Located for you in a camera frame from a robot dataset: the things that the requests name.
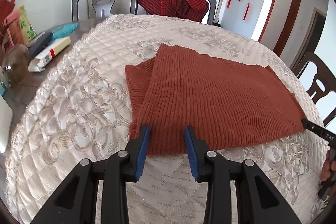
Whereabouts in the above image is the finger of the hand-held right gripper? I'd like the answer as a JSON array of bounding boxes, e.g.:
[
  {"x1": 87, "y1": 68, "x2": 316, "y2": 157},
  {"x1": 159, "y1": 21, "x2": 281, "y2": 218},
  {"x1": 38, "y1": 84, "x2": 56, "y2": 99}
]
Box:
[{"x1": 301, "y1": 119, "x2": 336, "y2": 147}]

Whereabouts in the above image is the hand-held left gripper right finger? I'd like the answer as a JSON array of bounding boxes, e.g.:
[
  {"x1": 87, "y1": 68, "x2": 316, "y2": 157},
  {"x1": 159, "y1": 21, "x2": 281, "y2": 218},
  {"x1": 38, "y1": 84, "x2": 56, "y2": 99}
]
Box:
[{"x1": 184, "y1": 126, "x2": 301, "y2": 224}]

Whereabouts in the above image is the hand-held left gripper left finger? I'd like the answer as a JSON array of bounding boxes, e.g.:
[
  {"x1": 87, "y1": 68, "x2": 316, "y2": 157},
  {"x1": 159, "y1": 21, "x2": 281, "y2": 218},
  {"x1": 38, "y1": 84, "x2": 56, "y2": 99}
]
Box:
[{"x1": 31, "y1": 126, "x2": 151, "y2": 224}]

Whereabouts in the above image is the rust knit sweater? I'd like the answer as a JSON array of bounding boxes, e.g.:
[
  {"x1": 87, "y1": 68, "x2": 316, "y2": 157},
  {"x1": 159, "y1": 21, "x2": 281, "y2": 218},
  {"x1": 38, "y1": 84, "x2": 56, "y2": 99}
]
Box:
[{"x1": 125, "y1": 43, "x2": 307, "y2": 156}]

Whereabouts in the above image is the person's right hand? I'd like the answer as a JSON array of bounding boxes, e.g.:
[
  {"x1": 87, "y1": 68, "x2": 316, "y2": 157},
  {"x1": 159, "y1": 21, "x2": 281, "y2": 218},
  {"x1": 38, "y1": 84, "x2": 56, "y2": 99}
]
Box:
[{"x1": 320, "y1": 152, "x2": 332, "y2": 183}]

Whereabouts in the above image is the dark brown wooden chair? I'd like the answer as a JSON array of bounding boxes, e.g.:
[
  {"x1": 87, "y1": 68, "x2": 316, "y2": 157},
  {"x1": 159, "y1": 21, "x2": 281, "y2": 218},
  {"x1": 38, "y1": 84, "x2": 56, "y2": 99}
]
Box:
[{"x1": 293, "y1": 52, "x2": 336, "y2": 127}]

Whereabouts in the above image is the beige quilted floral table cover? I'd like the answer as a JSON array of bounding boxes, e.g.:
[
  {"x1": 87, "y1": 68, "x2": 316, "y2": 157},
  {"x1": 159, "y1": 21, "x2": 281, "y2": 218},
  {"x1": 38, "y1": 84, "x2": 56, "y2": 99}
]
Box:
[{"x1": 5, "y1": 13, "x2": 328, "y2": 224}]

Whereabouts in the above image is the long white carton box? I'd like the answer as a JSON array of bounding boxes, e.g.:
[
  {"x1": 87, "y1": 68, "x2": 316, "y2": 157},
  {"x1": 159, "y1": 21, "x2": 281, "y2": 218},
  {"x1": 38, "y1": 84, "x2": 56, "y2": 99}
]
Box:
[{"x1": 28, "y1": 36, "x2": 71, "y2": 72}]

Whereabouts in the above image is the teal crochet mat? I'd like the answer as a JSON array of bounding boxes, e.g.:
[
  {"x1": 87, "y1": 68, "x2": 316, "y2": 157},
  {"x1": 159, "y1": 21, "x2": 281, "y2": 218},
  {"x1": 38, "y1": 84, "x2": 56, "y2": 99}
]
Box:
[{"x1": 51, "y1": 23, "x2": 79, "y2": 38}]

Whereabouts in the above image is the dark chair under plaid shirt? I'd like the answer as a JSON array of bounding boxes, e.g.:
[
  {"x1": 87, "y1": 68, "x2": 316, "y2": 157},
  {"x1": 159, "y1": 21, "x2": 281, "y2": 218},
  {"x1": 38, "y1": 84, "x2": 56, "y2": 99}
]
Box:
[{"x1": 206, "y1": 0, "x2": 217, "y2": 25}]

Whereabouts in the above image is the dark blue case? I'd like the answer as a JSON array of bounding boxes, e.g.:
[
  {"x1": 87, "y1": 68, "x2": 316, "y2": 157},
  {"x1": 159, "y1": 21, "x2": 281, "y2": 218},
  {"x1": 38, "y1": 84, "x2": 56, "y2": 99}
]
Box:
[{"x1": 26, "y1": 31, "x2": 53, "y2": 55}]

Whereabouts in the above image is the red tote bag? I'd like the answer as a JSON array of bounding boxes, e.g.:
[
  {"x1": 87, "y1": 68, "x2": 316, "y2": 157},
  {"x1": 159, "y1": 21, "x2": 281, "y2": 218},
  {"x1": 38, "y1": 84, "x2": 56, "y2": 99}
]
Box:
[{"x1": 0, "y1": 0, "x2": 21, "y2": 51}]

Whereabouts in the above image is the dark inner door frame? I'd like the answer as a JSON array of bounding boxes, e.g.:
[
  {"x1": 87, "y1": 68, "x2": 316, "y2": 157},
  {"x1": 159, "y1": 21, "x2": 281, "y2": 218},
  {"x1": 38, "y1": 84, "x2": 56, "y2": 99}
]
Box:
[{"x1": 290, "y1": 7, "x2": 327, "y2": 69}]

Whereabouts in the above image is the brown wooden door frame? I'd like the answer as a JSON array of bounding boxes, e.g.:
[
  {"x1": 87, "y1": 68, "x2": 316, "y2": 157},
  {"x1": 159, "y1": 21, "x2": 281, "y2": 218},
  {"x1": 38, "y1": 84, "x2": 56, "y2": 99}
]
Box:
[{"x1": 259, "y1": 0, "x2": 302, "y2": 62}]

